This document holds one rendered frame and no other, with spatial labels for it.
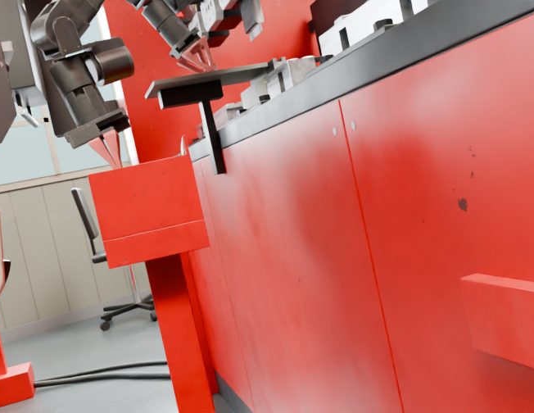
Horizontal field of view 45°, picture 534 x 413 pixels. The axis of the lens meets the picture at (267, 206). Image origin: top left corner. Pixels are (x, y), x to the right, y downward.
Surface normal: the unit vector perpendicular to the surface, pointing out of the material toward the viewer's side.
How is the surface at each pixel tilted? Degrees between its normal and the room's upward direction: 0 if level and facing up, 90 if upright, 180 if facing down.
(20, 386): 90
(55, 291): 90
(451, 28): 90
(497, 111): 90
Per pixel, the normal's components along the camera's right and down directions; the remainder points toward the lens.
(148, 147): 0.29, -0.01
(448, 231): -0.94, 0.22
